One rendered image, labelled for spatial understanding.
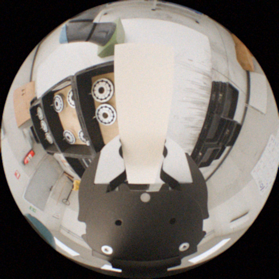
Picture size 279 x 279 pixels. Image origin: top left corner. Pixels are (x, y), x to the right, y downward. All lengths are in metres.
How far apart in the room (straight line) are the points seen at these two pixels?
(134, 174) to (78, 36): 0.51
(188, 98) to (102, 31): 0.58
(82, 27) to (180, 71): 0.53
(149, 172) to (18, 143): 3.19
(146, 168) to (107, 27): 0.51
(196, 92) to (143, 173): 0.57
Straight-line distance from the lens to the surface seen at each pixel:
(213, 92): 1.17
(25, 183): 3.42
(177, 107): 0.56
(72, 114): 0.54
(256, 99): 2.90
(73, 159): 0.73
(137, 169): 0.15
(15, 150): 3.19
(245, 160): 3.03
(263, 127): 2.87
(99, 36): 0.46
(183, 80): 0.56
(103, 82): 0.37
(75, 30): 0.44
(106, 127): 0.44
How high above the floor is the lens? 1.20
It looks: 57 degrees down
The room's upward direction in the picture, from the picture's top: 180 degrees counter-clockwise
